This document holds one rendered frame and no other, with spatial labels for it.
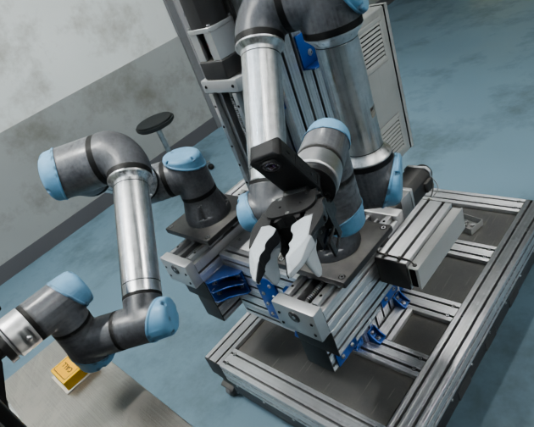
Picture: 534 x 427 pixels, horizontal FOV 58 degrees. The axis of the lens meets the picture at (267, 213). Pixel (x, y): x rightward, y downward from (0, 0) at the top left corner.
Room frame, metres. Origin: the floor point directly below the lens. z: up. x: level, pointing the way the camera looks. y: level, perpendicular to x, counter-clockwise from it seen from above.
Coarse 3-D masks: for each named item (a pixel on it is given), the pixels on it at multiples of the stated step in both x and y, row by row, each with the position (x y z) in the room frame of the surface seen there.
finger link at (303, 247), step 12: (300, 228) 0.48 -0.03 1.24; (300, 240) 0.45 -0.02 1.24; (312, 240) 0.45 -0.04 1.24; (288, 252) 0.44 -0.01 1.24; (300, 252) 0.44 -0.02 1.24; (312, 252) 0.46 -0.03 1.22; (288, 264) 0.43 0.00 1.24; (300, 264) 0.43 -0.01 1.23; (312, 264) 0.44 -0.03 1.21; (288, 276) 0.42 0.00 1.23
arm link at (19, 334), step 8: (16, 312) 0.71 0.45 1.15; (0, 320) 0.70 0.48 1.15; (8, 320) 0.69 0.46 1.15; (16, 320) 0.69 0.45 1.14; (24, 320) 0.69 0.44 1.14; (0, 328) 0.68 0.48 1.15; (8, 328) 0.68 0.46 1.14; (16, 328) 0.68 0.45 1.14; (24, 328) 0.68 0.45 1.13; (32, 328) 0.68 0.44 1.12; (8, 336) 0.67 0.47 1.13; (16, 336) 0.67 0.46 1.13; (24, 336) 0.68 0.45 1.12; (32, 336) 0.67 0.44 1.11; (40, 336) 0.69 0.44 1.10; (8, 344) 0.67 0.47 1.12; (16, 344) 0.66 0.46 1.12; (24, 344) 0.67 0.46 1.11; (32, 344) 0.68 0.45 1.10; (16, 352) 0.67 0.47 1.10; (24, 352) 0.67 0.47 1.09
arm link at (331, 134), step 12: (324, 120) 0.73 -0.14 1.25; (336, 120) 0.73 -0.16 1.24; (312, 132) 0.70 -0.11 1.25; (324, 132) 0.69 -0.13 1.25; (336, 132) 0.69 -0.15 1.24; (348, 132) 0.72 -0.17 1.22; (312, 144) 0.66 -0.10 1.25; (324, 144) 0.65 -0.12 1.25; (336, 144) 0.66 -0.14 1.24; (348, 144) 0.70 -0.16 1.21; (348, 156) 0.68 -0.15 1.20; (348, 168) 0.67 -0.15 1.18
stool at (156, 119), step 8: (168, 112) 3.65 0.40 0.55; (144, 120) 3.68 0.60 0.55; (152, 120) 3.60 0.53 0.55; (160, 120) 3.52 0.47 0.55; (168, 120) 3.49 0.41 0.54; (136, 128) 3.56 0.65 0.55; (144, 128) 3.49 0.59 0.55; (152, 128) 3.45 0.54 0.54; (160, 128) 3.46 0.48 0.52; (160, 136) 3.57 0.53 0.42; (168, 144) 3.59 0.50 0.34
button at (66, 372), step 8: (64, 360) 0.82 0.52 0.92; (56, 368) 0.81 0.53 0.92; (64, 368) 0.80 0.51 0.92; (72, 368) 0.79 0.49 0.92; (56, 376) 0.79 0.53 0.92; (64, 376) 0.78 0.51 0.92; (72, 376) 0.77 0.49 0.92; (80, 376) 0.77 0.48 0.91; (64, 384) 0.76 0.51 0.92; (72, 384) 0.76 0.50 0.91
